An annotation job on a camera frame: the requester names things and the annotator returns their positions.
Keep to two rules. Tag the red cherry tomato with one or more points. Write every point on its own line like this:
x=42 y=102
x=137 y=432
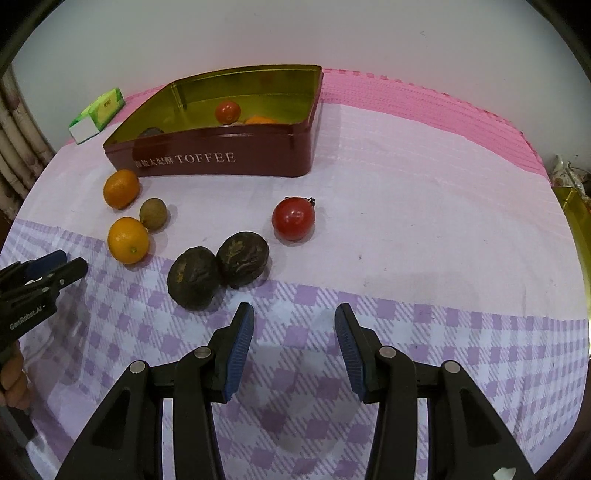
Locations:
x=227 y=111
x=293 y=218

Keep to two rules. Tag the green tissue pack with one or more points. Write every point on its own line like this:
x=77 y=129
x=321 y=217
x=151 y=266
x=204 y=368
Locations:
x=104 y=108

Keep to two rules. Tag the beige patterned curtain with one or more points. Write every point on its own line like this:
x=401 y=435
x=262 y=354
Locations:
x=18 y=138

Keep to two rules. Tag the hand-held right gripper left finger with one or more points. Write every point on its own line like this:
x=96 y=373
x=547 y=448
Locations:
x=238 y=350

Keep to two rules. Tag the gold tin lid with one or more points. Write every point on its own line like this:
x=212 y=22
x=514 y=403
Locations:
x=577 y=221

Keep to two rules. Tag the small orange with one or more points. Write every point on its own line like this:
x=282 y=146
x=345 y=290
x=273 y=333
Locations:
x=121 y=188
x=261 y=121
x=128 y=240

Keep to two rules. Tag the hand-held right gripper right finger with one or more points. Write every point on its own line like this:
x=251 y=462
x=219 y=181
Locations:
x=351 y=355

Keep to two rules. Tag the dark passion fruit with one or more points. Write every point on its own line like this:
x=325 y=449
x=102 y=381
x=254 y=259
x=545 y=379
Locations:
x=244 y=257
x=194 y=277
x=151 y=133

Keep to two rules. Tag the dark red tin box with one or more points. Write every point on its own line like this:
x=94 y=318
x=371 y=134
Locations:
x=221 y=159

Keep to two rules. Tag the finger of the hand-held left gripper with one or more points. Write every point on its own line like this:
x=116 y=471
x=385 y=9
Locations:
x=69 y=272
x=48 y=261

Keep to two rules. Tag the person's left hand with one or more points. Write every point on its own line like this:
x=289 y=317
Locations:
x=14 y=378

